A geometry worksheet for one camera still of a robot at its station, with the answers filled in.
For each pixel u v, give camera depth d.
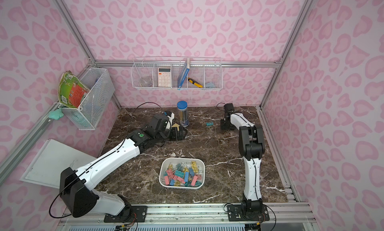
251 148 0.60
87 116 0.72
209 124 1.08
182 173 0.81
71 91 0.73
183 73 0.88
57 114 0.63
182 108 0.95
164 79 0.95
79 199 0.39
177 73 1.00
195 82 0.98
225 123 0.95
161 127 0.59
